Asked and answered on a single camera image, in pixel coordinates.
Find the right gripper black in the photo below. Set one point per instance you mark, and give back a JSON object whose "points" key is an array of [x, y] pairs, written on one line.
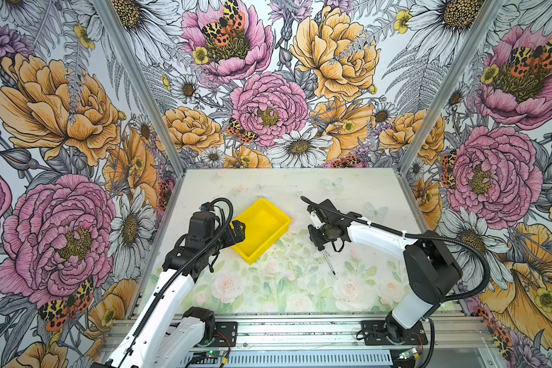
{"points": [[316, 241]]}

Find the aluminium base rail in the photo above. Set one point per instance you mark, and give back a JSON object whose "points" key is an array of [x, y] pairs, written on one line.
{"points": [[271, 332]]}

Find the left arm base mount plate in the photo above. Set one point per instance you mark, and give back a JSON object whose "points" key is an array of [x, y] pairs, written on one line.
{"points": [[225, 334]]}

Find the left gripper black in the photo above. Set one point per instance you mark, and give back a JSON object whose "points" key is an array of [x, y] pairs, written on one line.
{"points": [[239, 234]]}

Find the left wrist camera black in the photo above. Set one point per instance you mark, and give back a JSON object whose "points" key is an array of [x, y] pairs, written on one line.
{"points": [[202, 227]]}

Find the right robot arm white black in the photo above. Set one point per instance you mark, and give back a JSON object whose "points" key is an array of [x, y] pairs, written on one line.
{"points": [[423, 271]]}

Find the yellow plastic bin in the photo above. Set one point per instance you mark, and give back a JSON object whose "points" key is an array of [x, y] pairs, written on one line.
{"points": [[264, 224]]}

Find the aluminium corner post left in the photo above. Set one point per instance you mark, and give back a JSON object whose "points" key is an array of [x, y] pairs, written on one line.
{"points": [[124, 49]]}

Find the grey vented cable duct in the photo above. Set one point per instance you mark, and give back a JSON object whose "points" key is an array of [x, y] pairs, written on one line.
{"points": [[373, 358]]}

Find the aluminium corner post right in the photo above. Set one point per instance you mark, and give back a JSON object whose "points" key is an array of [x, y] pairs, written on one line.
{"points": [[480, 28]]}

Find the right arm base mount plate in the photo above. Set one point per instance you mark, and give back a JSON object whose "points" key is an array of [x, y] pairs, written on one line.
{"points": [[383, 333]]}

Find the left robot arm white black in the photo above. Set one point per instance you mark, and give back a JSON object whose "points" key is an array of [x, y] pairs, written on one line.
{"points": [[152, 342]]}

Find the aluminium corner post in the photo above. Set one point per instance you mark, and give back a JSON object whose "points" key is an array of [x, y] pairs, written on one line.
{"points": [[480, 28], [124, 49]]}

